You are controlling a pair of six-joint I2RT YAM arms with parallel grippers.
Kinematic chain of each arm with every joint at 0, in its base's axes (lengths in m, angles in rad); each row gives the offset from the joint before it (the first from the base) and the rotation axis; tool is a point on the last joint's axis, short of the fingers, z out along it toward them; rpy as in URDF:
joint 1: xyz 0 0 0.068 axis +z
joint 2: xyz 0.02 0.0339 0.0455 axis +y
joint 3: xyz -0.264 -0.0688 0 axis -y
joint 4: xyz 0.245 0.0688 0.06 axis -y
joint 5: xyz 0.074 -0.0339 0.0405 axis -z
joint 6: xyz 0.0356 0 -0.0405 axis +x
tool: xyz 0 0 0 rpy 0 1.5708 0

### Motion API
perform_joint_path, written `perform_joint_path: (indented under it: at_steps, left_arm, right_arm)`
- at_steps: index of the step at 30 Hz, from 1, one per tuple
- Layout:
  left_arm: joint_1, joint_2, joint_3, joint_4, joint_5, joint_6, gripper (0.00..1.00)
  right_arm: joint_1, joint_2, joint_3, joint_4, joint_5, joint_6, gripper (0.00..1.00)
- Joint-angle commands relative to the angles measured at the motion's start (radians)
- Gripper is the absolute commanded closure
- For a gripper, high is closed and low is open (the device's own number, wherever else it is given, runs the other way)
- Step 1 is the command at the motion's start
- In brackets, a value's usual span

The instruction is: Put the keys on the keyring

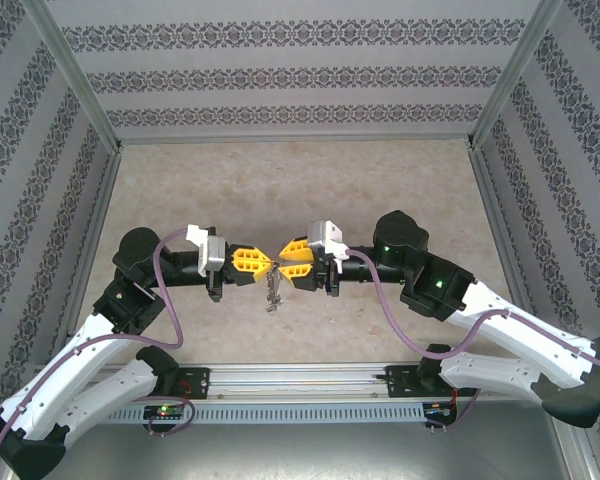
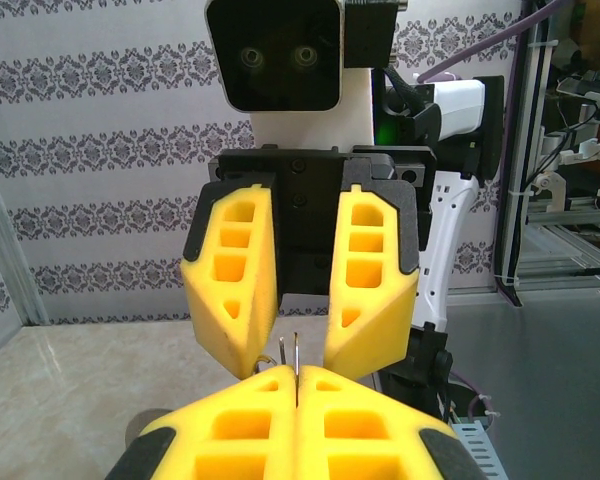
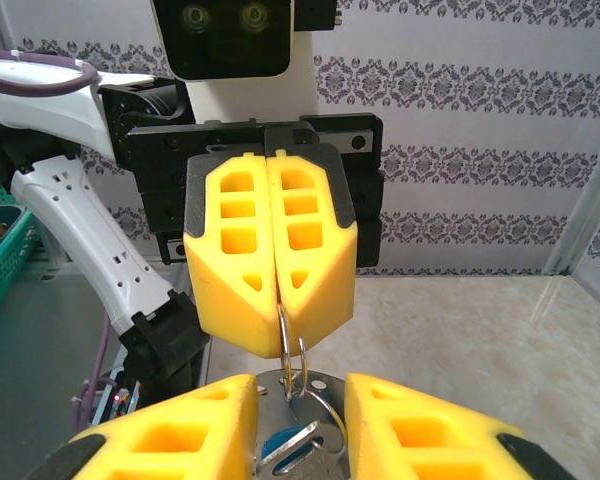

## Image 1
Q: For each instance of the metal key holder with rings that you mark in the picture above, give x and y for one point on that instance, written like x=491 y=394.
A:
x=275 y=285

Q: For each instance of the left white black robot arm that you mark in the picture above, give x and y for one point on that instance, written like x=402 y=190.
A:
x=80 y=390

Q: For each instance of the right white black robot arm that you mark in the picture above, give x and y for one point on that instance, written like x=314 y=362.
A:
x=520 y=330

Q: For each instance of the small circuit board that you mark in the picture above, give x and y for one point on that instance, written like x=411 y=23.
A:
x=165 y=411
x=440 y=409

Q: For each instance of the grey metal sheet panel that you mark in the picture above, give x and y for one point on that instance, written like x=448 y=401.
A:
x=300 y=452

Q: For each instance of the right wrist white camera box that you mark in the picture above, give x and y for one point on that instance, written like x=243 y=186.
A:
x=322 y=232

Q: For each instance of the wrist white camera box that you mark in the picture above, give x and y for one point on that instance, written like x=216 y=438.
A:
x=212 y=252
x=322 y=232

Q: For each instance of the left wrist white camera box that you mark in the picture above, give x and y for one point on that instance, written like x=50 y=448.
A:
x=212 y=252

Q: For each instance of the aluminium table side rail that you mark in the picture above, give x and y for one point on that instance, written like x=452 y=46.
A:
x=495 y=220
x=100 y=210

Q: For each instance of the aluminium mounting rail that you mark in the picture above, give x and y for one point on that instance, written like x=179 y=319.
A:
x=300 y=380

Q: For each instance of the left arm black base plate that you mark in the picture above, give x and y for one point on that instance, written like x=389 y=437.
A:
x=197 y=382

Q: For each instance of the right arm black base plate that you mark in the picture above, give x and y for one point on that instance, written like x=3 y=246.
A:
x=402 y=380

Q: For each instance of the aluminium frame post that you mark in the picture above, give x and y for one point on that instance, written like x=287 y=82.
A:
x=75 y=80
x=512 y=80

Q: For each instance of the aluminium lower frame beam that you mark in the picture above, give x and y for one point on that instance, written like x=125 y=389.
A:
x=577 y=452

